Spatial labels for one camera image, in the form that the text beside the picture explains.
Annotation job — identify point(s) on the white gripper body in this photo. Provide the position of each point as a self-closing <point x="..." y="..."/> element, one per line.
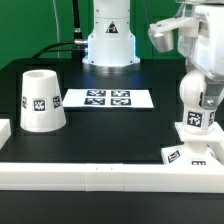
<point x="206" y="49"/>

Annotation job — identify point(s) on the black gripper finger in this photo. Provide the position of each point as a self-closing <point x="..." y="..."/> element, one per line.
<point x="211" y="95"/>

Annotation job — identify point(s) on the white lamp bulb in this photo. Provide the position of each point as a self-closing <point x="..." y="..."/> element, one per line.
<point x="196" y="119"/>

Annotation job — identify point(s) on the white lamp base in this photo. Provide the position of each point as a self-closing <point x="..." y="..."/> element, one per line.
<point x="205" y="149"/>

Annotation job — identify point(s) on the white lamp shade cone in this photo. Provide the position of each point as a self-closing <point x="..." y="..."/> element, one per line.
<point x="41" y="102"/>

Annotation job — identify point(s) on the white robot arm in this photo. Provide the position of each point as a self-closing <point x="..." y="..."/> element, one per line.
<point x="111" y="45"/>

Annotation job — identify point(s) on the white marker card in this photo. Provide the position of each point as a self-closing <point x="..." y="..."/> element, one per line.
<point x="108" y="98"/>

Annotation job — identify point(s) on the black pole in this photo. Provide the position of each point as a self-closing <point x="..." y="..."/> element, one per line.
<point x="76" y="20"/>

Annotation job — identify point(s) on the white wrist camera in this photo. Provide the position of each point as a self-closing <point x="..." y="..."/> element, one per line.
<point x="161" y="33"/>

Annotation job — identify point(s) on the white fence front wall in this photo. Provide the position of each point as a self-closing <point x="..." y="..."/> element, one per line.
<point x="110" y="177"/>

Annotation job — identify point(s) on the white fence wall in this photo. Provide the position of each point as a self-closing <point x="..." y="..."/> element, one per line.
<point x="110" y="177"/>
<point x="5" y="131"/>

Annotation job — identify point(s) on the white fence left wall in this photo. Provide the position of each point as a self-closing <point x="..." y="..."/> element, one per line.
<point x="5" y="131"/>

